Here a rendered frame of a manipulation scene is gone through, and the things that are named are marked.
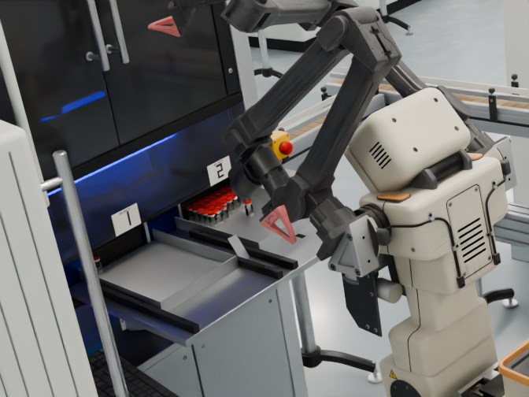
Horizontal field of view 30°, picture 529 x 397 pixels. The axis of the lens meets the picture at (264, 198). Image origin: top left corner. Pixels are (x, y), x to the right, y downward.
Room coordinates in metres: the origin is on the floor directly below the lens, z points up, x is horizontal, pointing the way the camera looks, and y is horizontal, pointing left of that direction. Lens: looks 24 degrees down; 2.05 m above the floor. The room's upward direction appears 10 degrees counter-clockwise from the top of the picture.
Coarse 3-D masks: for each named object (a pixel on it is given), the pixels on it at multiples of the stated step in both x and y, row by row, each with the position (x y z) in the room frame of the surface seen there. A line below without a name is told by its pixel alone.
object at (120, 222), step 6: (126, 210) 2.36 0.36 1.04; (132, 210) 2.38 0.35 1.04; (138, 210) 2.39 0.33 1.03; (114, 216) 2.34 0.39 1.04; (120, 216) 2.35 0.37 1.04; (126, 216) 2.36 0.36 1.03; (132, 216) 2.37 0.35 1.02; (138, 216) 2.39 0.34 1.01; (114, 222) 2.34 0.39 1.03; (120, 222) 2.35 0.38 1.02; (126, 222) 2.36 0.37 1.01; (132, 222) 2.37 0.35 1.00; (138, 222) 2.38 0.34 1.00; (114, 228) 2.33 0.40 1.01; (120, 228) 2.35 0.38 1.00; (126, 228) 2.36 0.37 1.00
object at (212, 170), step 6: (228, 156) 2.62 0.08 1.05; (216, 162) 2.58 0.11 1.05; (222, 162) 2.60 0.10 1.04; (228, 162) 2.61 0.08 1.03; (210, 168) 2.57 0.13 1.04; (216, 168) 2.58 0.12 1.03; (228, 168) 2.61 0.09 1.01; (210, 174) 2.56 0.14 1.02; (216, 174) 2.58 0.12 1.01; (222, 174) 2.59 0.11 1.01; (210, 180) 2.56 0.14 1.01; (216, 180) 2.58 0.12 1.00
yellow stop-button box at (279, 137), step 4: (272, 132) 2.79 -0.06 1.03; (276, 132) 2.79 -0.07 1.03; (280, 132) 2.78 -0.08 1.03; (284, 132) 2.77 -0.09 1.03; (272, 136) 2.76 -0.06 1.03; (276, 136) 2.75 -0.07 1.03; (280, 136) 2.75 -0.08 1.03; (284, 136) 2.76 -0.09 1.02; (288, 136) 2.77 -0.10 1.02; (276, 140) 2.74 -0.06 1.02; (280, 140) 2.75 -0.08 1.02; (284, 140) 2.76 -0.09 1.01; (288, 140) 2.77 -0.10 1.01; (272, 144) 2.73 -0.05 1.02; (276, 144) 2.74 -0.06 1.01; (280, 144) 2.74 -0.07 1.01; (272, 148) 2.73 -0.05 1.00; (276, 148) 2.73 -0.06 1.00; (276, 152) 2.73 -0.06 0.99; (280, 152) 2.74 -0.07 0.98; (280, 156) 2.74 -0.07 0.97; (284, 156) 2.75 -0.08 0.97
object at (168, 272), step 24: (168, 240) 2.45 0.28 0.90; (120, 264) 2.39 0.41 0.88; (144, 264) 2.36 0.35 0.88; (168, 264) 2.34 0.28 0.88; (192, 264) 2.32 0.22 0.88; (216, 264) 2.29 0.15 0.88; (120, 288) 2.20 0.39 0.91; (144, 288) 2.23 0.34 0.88; (168, 288) 2.20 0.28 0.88; (192, 288) 2.15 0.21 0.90
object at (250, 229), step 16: (256, 192) 2.68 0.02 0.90; (256, 208) 2.60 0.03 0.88; (176, 224) 2.56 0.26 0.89; (192, 224) 2.50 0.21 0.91; (224, 224) 2.52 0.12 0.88; (240, 224) 2.51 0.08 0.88; (256, 224) 2.49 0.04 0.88; (304, 224) 2.42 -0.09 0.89; (240, 240) 2.36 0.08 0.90; (256, 240) 2.39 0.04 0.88; (272, 240) 2.34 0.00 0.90
